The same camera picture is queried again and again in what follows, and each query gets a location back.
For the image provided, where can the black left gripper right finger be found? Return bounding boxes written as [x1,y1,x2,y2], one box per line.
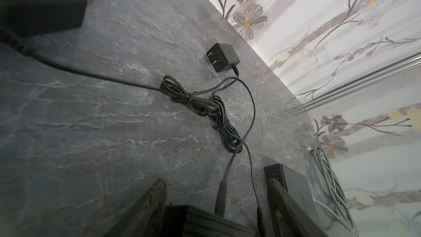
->
[268,178,327,237]

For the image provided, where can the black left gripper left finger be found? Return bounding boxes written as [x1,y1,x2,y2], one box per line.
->
[104,178,167,237]

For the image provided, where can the black power adapter with cable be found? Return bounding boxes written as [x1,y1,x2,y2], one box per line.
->
[0,0,257,218]

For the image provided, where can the coiled grey ethernet cable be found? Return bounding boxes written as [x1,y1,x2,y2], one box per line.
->
[305,145,357,233]

